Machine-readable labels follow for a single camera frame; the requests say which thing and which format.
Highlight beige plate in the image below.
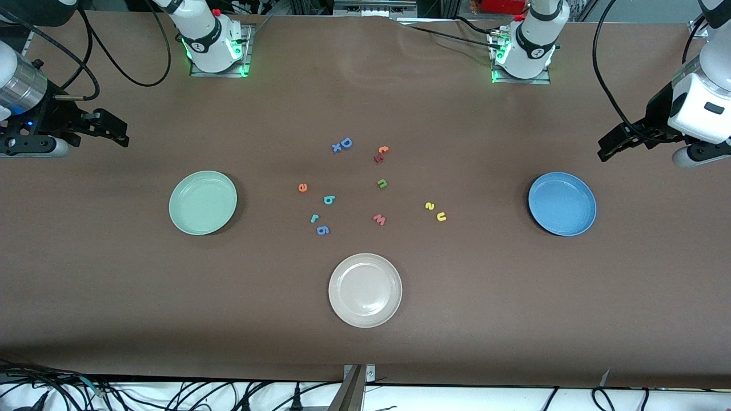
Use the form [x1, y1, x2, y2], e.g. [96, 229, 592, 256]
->
[328, 253, 403, 329]

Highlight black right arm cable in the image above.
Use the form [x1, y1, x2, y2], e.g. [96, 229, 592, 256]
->
[0, 0, 173, 102]

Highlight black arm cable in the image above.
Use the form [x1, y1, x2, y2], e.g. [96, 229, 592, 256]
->
[592, 0, 712, 140]
[0, 0, 173, 102]

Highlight green cable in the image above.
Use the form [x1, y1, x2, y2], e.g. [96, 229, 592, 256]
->
[79, 377, 109, 398]

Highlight metal table bracket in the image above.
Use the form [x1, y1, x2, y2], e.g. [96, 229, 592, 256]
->
[328, 364, 377, 411]

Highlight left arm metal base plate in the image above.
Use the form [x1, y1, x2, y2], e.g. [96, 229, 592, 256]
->
[489, 31, 552, 86]

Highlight blue plate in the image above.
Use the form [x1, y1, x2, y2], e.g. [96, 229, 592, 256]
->
[528, 171, 597, 237]

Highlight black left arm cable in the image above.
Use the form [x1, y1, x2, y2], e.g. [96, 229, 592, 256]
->
[592, 0, 712, 140]

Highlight black cable on table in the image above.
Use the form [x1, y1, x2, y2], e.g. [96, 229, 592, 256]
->
[400, 16, 506, 51]

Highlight mint green plate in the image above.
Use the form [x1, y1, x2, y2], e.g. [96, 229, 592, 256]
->
[168, 170, 238, 236]

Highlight grey metal box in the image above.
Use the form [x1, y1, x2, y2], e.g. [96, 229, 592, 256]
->
[334, 0, 417, 18]

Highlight looped black cable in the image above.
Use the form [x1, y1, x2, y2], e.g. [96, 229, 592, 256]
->
[592, 386, 617, 411]

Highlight red box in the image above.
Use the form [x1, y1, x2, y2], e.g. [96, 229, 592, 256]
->
[480, 0, 529, 15]

